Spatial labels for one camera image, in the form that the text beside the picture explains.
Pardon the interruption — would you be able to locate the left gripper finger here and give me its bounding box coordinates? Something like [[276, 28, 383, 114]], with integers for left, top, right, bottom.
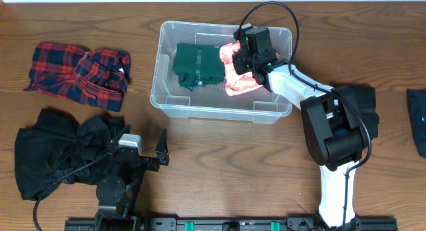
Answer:
[[155, 129, 169, 166], [111, 124, 130, 144]]

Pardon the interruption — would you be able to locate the pink garment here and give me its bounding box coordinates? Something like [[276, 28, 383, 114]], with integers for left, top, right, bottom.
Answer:
[[219, 41, 261, 97]]

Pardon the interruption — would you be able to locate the dark green garment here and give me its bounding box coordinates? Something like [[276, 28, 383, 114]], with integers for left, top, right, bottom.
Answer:
[[172, 43, 225, 91]]

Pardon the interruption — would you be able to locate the black garment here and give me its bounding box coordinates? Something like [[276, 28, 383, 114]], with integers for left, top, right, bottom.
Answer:
[[15, 109, 124, 201], [335, 85, 379, 140]]

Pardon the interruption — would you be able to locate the navy garment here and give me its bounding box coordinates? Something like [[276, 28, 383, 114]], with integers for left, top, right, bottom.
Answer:
[[407, 89, 425, 158]]

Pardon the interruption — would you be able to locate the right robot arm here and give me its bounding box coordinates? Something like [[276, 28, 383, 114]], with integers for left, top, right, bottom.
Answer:
[[232, 24, 371, 230]]

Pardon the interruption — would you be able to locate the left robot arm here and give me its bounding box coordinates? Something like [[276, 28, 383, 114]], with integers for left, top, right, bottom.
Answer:
[[96, 124, 170, 218]]

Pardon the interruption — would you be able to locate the clear plastic storage bin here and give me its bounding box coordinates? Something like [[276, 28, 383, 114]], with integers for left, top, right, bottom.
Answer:
[[150, 21, 293, 124]]

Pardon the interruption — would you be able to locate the red navy plaid shirt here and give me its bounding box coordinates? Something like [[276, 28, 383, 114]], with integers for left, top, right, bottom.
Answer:
[[25, 42, 130, 112]]

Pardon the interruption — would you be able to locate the black crumpled garment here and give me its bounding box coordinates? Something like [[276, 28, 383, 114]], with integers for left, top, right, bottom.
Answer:
[[15, 109, 124, 201]]

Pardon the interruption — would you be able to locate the black mounting rail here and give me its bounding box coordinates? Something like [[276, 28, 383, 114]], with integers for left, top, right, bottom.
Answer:
[[65, 217, 399, 231]]

